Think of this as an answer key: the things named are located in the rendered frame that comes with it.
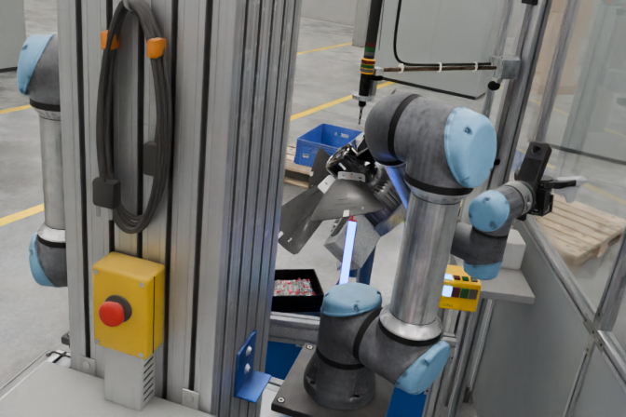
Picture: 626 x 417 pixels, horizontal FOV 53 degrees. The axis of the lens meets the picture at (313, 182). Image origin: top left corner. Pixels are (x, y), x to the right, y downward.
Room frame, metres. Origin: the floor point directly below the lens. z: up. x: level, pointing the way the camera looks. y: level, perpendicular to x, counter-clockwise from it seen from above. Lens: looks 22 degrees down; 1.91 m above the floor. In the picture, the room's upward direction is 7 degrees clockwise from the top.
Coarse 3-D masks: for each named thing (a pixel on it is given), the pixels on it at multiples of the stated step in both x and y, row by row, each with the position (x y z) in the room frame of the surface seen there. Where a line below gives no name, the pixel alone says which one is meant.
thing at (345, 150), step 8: (336, 152) 2.07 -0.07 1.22; (344, 152) 2.00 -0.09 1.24; (352, 152) 1.99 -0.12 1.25; (328, 160) 2.05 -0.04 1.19; (336, 160) 1.99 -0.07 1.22; (344, 160) 1.96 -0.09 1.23; (352, 160) 1.97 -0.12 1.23; (360, 160) 1.99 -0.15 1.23; (328, 168) 1.98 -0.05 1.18; (336, 168) 1.96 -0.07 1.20; (352, 168) 1.96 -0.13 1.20; (360, 168) 1.97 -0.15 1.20; (368, 168) 2.01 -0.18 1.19; (376, 168) 2.00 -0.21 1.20; (336, 176) 1.98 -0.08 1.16; (368, 176) 1.96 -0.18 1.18
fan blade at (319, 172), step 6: (318, 150) 2.33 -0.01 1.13; (318, 156) 2.29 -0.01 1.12; (324, 156) 2.22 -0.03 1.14; (330, 156) 2.17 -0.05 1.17; (318, 162) 2.26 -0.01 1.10; (324, 162) 2.20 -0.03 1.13; (312, 168) 2.31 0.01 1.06; (318, 168) 2.24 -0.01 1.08; (324, 168) 2.19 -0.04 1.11; (318, 174) 2.23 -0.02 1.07; (324, 174) 2.18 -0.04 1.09; (312, 180) 2.27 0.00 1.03; (318, 180) 2.22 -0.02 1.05
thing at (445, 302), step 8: (448, 272) 1.56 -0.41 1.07; (456, 272) 1.57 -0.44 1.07; (464, 272) 1.57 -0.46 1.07; (448, 280) 1.52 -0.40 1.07; (456, 280) 1.52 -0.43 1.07; (464, 288) 1.51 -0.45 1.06; (472, 288) 1.51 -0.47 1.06; (480, 288) 1.51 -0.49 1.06; (448, 296) 1.51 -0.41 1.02; (440, 304) 1.51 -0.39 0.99; (448, 304) 1.51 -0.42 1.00; (456, 304) 1.51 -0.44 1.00; (464, 304) 1.51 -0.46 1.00; (472, 304) 1.51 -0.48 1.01
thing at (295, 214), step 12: (312, 192) 1.99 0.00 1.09; (288, 204) 2.01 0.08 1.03; (300, 204) 1.98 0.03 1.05; (312, 204) 1.96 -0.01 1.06; (288, 216) 1.96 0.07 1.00; (300, 216) 1.94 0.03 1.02; (288, 228) 1.93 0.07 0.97; (300, 228) 1.91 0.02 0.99; (312, 228) 1.90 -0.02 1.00; (300, 240) 1.87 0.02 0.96
